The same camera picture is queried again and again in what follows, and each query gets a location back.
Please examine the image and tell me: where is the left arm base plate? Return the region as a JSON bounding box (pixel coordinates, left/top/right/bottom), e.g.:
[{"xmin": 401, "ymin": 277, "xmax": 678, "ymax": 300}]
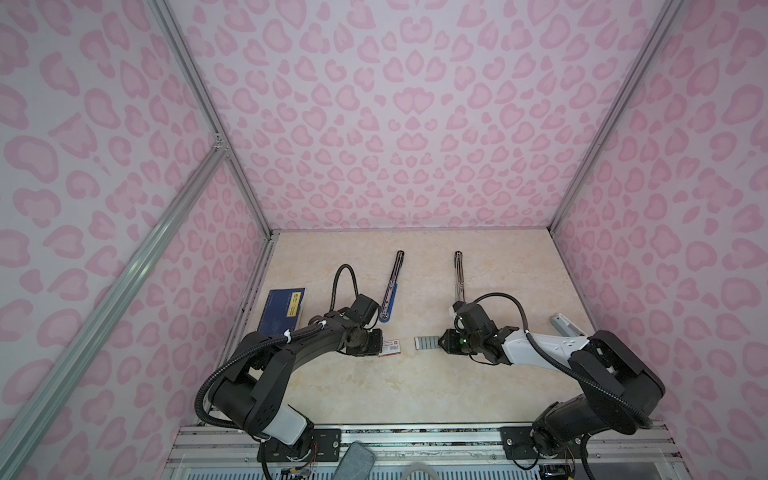
[{"xmin": 257, "ymin": 428, "xmax": 342, "ymax": 463}]

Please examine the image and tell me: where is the aluminium front rail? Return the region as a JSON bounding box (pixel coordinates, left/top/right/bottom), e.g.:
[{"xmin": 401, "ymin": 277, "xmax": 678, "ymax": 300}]
[{"xmin": 161, "ymin": 423, "xmax": 691, "ymax": 479}]

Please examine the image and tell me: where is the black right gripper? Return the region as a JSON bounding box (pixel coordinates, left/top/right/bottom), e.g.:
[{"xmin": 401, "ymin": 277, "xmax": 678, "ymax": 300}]
[{"xmin": 431, "ymin": 329, "xmax": 481, "ymax": 356}]

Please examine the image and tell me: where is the grey cloth pad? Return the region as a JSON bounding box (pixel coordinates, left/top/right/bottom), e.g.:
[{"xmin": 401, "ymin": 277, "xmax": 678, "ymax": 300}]
[{"xmin": 332, "ymin": 442, "xmax": 376, "ymax": 480}]

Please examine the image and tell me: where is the dark blue booklet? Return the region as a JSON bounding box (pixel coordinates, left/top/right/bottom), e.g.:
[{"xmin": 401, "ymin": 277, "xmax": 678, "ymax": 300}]
[{"xmin": 257, "ymin": 288, "xmax": 306, "ymax": 337}]

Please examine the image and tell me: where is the blue black stapler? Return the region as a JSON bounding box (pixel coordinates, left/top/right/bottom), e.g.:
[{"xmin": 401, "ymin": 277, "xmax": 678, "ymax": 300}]
[{"xmin": 379, "ymin": 250, "xmax": 405, "ymax": 323}]

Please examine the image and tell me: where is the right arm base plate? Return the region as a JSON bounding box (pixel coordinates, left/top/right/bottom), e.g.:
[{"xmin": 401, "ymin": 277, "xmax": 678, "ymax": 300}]
[{"xmin": 499, "ymin": 425, "xmax": 582, "ymax": 464}]

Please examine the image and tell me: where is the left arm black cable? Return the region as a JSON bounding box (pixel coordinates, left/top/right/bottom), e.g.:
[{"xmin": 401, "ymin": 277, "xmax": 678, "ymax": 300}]
[{"xmin": 194, "ymin": 263, "xmax": 361, "ymax": 430}]

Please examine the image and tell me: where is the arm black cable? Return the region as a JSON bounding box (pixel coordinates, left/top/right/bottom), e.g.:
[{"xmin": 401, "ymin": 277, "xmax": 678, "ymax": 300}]
[
  {"xmin": 470, "ymin": 292, "xmax": 655, "ymax": 430},
  {"xmin": 194, "ymin": 263, "xmax": 361, "ymax": 430}
]

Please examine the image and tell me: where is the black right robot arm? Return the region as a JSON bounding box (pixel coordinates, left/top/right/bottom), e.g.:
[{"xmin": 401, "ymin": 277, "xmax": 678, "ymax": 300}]
[{"xmin": 438, "ymin": 292, "xmax": 666, "ymax": 458}]

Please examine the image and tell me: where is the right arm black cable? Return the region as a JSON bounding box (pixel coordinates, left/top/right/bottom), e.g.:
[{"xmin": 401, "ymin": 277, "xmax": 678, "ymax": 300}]
[{"xmin": 470, "ymin": 292, "xmax": 655, "ymax": 430}]

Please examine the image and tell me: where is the silver staple tray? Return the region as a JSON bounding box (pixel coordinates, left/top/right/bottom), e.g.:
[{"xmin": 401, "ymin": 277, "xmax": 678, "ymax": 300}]
[{"xmin": 414, "ymin": 336, "xmax": 440, "ymax": 351}]

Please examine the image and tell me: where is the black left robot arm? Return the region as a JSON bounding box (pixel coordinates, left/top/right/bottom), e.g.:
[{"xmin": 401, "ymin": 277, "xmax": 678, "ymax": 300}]
[{"xmin": 194, "ymin": 294, "xmax": 383, "ymax": 457}]

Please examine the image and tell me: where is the red white staple box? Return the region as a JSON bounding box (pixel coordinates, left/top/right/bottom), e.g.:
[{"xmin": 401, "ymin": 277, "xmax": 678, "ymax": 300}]
[{"xmin": 379, "ymin": 339, "xmax": 401, "ymax": 357}]

